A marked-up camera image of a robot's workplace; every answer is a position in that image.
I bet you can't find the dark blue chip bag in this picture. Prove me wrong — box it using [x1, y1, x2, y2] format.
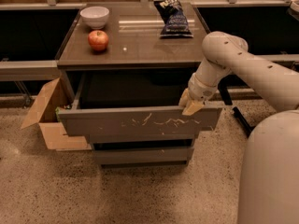
[154, 0, 192, 38]

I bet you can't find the cardboard box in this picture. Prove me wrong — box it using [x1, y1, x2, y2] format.
[21, 78, 92, 150]

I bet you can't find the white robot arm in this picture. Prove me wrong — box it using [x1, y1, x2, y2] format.
[178, 32, 299, 224]

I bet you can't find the white ceramic bowl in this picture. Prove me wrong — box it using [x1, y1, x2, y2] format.
[80, 7, 109, 30]

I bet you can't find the grey drawer cabinet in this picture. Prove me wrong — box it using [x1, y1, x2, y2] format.
[55, 1, 223, 169]

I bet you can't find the green snack bag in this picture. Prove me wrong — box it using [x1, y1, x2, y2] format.
[55, 106, 61, 122]

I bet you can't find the grey top drawer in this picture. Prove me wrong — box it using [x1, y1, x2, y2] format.
[59, 70, 222, 143]

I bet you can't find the red apple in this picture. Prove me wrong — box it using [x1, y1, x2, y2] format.
[88, 30, 109, 51]

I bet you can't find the grey window ledge rail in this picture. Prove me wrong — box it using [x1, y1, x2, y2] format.
[0, 51, 299, 83]

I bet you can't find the grey drawer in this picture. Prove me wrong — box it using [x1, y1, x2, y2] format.
[93, 147, 194, 165]
[59, 70, 222, 143]

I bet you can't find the grey bottom drawer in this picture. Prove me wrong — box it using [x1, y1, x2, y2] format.
[93, 147, 194, 165]

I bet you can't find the black metal bar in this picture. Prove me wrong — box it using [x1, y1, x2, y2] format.
[233, 106, 253, 136]

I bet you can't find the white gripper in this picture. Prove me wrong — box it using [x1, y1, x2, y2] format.
[178, 74, 217, 116]

